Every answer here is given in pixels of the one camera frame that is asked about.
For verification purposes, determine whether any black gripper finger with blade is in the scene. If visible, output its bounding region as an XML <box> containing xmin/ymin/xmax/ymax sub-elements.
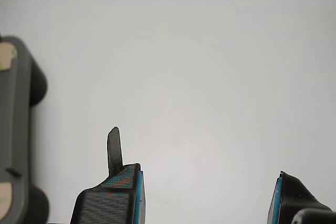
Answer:
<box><xmin>69</xmin><ymin>126</ymin><xmax>145</xmax><ymax>224</ymax></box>

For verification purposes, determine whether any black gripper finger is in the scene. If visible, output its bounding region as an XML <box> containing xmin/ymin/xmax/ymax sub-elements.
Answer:
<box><xmin>266</xmin><ymin>170</ymin><xmax>336</xmax><ymax>224</ymax></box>

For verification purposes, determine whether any beige adhesive tape strip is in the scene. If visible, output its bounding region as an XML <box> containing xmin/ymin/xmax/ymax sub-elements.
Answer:
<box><xmin>0</xmin><ymin>42</ymin><xmax>18</xmax><ymax>70</ymax></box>
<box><xmin>0</xmin><ymin>183</ymin><xmax>13</xmax><ymax>218</ymax></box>

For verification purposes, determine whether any gray printed fixture plate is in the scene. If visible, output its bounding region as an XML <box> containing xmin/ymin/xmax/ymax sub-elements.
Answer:
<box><xmin>0</xmin><ymin>35</ymin><xmax>34</xmax><ymax>224</ymax></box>

